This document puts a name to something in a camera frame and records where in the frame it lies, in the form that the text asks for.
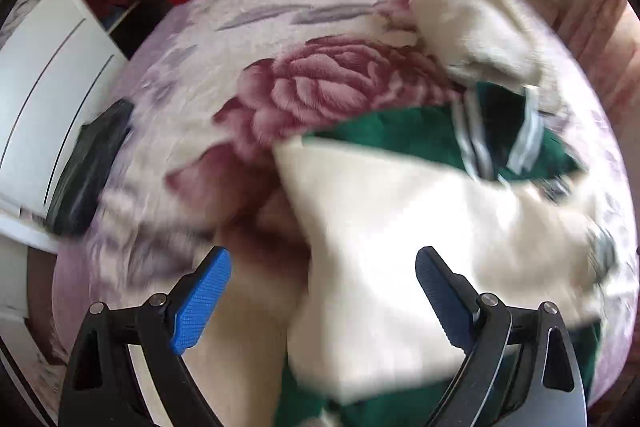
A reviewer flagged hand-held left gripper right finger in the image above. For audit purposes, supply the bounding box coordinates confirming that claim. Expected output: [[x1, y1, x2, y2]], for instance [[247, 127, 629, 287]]
[[415, 246, 588, 427]]

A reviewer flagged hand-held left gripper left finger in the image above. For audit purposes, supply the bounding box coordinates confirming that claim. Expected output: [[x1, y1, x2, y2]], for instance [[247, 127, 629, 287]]
[[59, 246, 233, 427]]

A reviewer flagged green jacket with white lining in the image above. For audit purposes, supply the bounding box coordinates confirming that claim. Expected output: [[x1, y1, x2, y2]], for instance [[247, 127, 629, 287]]
[[272, 0, 621, 427]]

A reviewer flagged black bag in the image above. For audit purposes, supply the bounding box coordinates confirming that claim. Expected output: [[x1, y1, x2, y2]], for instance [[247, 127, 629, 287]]
[[47, 99, 136, 238]]

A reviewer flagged floral blanket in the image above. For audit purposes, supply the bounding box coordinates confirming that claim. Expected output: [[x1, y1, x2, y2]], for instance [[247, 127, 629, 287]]
[[50, 0, 631, 427]]

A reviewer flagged white wardrobe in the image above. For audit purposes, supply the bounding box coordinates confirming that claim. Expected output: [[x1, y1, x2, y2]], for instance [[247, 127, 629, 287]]
[[0, 0, 166, 253]]

